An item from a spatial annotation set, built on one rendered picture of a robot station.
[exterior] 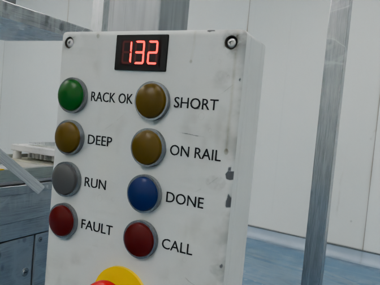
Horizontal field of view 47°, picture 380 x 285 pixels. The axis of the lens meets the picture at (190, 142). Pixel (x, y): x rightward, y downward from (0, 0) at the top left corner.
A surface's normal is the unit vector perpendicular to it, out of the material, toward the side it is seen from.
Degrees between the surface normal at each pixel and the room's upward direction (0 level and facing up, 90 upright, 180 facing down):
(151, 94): 87
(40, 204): 90
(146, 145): 88
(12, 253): 90
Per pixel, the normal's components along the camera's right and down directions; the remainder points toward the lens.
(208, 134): -0.46, 0.00
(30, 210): 0.89, 0.11
